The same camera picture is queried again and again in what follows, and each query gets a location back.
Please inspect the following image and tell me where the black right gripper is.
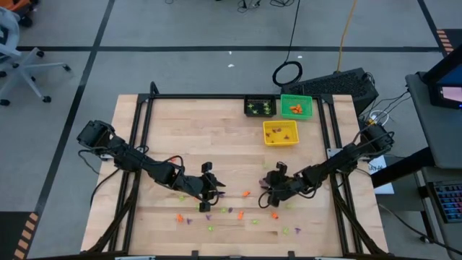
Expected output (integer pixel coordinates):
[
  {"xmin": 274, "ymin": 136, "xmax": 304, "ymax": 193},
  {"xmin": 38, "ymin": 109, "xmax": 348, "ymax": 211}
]
[{"xmin": 258, "ymin": 162, "xmax": 289, "ymax": 207}]

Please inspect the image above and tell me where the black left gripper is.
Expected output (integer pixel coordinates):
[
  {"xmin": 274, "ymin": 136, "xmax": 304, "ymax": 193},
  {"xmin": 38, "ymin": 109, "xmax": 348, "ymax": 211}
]
[{"xmin": 196, "ymin": 162, "xmax": 227, "ymax": 213}]

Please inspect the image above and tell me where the yellow plastic mesh basket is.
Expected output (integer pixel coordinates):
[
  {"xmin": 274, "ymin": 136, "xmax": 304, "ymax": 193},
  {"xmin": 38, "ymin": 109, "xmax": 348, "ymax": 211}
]
[{"xmin": 262, "ymin": 120, "xmax": 300, "ymax": 147}]

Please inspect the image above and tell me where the green plastic mesh basket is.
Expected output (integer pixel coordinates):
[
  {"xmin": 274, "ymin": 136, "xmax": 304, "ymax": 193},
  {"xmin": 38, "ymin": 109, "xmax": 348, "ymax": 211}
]
[{"xmin": 280, "ymin": 93, "xmax": 314, "ymax": 121}]

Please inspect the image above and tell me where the black plastic mesh basket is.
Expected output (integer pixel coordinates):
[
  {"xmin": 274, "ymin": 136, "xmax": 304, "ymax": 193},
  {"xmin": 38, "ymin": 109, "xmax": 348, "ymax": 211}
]
[{"xmin": 244, "ymin": 94, "xmax": 278, "ymax": 118}]

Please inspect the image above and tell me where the white paper sheet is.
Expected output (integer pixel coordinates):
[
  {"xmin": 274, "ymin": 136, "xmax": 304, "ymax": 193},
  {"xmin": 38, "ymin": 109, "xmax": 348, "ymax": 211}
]
[{"xmin": 367, "ymin": 155, "xmax": 396, "ymax": 196}]

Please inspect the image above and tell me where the black desk support bar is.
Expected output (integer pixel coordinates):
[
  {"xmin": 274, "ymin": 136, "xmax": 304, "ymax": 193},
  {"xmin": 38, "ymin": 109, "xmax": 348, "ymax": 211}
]
[{"xmin": 370, "ymin": 147, "xmax": 436, "ymax": 189}]

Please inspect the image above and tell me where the grey keyboard desk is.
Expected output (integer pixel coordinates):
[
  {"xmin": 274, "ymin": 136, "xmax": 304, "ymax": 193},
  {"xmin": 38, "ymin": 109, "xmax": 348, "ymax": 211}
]
[{"xmin": 414, "ymin": 166, "xmax": 462, "ymax": 260}]

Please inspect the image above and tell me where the grey side desk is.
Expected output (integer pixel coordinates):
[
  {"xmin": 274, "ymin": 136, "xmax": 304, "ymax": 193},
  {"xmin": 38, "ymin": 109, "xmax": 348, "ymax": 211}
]
[{"xmin": 406, "ymin": 71, "xmax": 462, "ymax": 170}]

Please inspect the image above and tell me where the backlit keyboard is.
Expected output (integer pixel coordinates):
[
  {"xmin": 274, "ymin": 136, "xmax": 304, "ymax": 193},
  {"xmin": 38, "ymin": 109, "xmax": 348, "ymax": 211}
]
[{"xmin": 428, "ymin": 179, "xmax": 462, "ymax": 224}]

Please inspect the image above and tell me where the black monitor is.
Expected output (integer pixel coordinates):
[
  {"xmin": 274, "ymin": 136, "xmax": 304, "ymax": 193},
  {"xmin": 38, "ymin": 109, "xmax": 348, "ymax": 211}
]
[{"xmin": 422, "ymin": 46, "xmax": 462, "ymax": 110}]

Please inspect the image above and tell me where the white office chair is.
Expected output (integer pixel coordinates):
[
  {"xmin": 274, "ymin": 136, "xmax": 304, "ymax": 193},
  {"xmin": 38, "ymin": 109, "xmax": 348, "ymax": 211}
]
[{"xmin": 0, "ymin": 6, "xmax": 72, "ymax": 107}]

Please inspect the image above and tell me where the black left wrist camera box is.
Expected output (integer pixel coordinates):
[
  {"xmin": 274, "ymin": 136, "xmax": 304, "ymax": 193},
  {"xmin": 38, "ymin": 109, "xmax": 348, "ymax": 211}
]
[{"xmin": 183, "ymin": 175, "xmax": 204, "ymax": 196}]

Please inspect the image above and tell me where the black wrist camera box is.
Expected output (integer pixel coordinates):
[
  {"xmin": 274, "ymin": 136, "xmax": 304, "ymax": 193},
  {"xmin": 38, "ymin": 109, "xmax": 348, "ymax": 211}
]
[
  {"xmin": 183, "ymin": 175, "xmax": 204, "ymax": 196},
  {"xmin": 287, "ymin": 175, "xmax": 306, "ymax": 196}
]

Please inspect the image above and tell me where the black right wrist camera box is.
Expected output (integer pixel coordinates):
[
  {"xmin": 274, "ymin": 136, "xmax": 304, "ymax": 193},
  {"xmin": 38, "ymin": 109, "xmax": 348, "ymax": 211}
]
[{"xmin": 287, "ymin": 175, "xmax": 306, "ymax": 196}]

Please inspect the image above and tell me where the black aluminium table frame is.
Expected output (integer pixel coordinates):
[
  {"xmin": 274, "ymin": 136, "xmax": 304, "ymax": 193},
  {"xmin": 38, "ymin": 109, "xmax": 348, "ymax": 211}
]
[{"xmin": 86, "ymin": 81, "xmax": 389, "ymax": 259}]

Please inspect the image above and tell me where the black hanging cable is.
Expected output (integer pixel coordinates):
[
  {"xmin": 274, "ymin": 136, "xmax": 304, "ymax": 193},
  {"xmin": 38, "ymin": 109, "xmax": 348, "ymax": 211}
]
[{"xmin": 271, "ymin": 0, "xmax": 304, "ymax": 88}]

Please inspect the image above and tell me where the yellow hanging strap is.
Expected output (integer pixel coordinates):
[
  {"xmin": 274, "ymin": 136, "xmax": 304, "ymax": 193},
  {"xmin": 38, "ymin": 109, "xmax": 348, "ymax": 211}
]
[{"xmin": 336, "ymin": 0, "xmax": 359, "ymax": 73}]

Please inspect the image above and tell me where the black floor cable bundle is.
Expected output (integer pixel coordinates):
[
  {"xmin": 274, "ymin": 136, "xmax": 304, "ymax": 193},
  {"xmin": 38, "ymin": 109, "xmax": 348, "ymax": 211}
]
[{"xmin": 236, "ymin": 0, "xmax": 289, "ymax": 14}]

